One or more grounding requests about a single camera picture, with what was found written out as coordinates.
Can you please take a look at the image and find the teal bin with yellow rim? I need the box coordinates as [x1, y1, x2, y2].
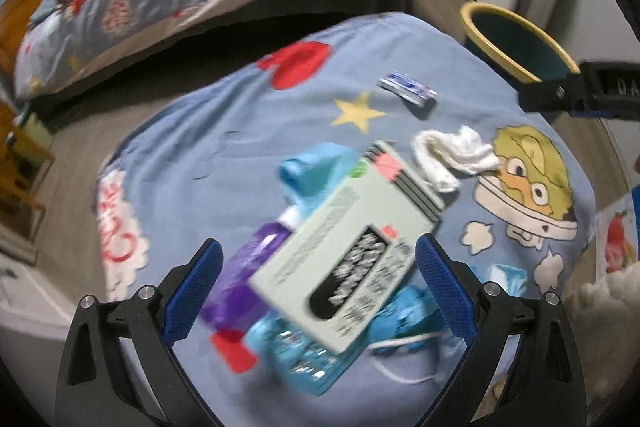
[460, 1, 579, 83]

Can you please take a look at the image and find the pale green medicine box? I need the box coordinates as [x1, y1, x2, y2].
[250, 141, 445, 355]

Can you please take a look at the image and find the blue white medicine sachet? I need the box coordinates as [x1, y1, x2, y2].
[378, 72, 437, 107]

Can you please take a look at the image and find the light blue face mask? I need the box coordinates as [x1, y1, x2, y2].
[278, 142, 359, 219]

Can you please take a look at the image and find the blue foil blister pack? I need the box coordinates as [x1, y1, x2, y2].
[243, 312, 366, 397]

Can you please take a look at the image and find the small wooden chair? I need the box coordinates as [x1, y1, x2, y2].
[1, 103, 55, 247]

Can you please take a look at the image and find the purple wrapper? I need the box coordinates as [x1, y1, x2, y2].
[200, 220, 293, 333]

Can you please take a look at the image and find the strawberry printed carton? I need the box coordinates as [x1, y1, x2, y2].
[596, 193, 639, 280]

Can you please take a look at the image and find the white tissue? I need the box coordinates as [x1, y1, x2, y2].
[411, 126, 500, 194]

